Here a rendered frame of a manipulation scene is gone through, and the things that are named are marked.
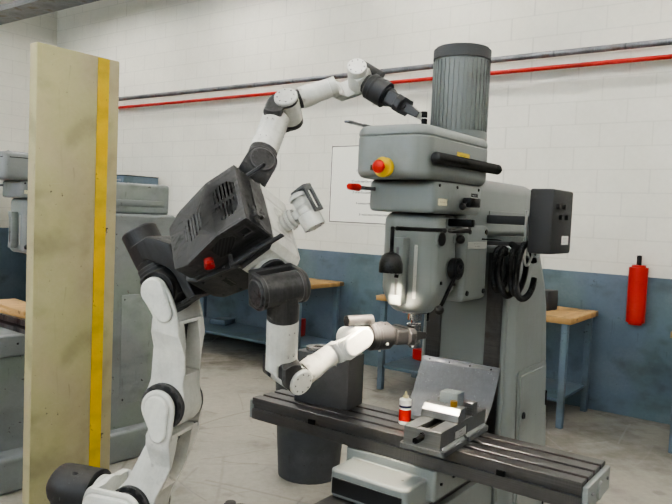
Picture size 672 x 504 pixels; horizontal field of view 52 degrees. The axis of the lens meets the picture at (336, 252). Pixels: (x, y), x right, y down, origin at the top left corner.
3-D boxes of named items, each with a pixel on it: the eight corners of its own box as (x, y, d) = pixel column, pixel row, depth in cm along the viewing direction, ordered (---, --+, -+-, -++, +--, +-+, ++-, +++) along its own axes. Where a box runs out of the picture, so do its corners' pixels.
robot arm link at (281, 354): (280, 403, 189) (283, 331, 182) (254, 384, 198) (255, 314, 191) (313, 391, 197) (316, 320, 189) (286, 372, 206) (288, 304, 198)
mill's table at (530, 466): (588, 515, 180) (590, 485, 180) (246, 417, 253) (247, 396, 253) (611, 488, 199) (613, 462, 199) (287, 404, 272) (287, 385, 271)
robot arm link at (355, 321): (385, 350, 212) (354, 353, 206) (365, 349, 221) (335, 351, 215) (384, 314, 213) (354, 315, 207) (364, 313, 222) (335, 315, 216)
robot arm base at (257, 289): (258, 324, 182) (265, 290, 176) (238, 294, 190) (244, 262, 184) (306, 313, 190) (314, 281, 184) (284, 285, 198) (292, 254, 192)
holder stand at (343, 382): (346, 411, 239) (349, 354, 238) (293, 400, 249) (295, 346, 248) (362, 403, 249) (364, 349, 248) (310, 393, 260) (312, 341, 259)
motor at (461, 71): (471, 137, 227) (477, 39, 225) (419, 138, 238) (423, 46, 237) (495, 143, 243) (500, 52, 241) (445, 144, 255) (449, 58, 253)
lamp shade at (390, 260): (376, 272, 202) (377, 251, 202) (380, 270, 209) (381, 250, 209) (400, 274, 201) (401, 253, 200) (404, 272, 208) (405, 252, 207)
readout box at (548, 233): (554, 254, 216) (558, 188, 215) (526, 253, 222) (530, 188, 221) (573, 253, 232) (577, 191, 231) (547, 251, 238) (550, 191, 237)
